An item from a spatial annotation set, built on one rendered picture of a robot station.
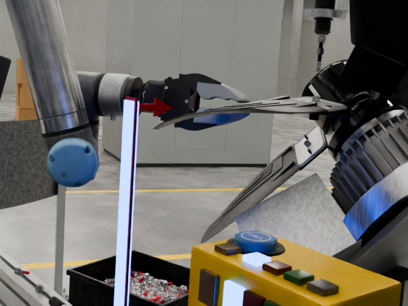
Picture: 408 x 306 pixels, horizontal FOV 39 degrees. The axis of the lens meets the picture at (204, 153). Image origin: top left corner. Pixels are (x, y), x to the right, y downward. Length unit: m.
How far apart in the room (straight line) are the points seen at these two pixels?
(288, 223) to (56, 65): 0.42
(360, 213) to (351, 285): 0.39
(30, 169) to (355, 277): 2.45
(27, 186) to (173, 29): 4.60
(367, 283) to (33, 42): 0.60
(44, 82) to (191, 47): 6.36
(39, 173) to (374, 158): 2.21
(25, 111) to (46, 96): 8.05
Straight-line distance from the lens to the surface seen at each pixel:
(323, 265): 0.52
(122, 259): 0.76
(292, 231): 0.89
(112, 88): 0.98
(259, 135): 7.69
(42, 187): 2.94
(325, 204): 0.91
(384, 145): 0.88
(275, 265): 0.48
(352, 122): 0.94
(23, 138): 2.79
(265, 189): 1.04
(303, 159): 1.02
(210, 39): 7.31
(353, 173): 0.89
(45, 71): 0.88
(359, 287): 0.48
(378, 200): 0.84
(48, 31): 0.89
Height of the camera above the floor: 1.23
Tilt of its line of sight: 8 degrees down
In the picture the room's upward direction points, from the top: 4 degrees clockwise
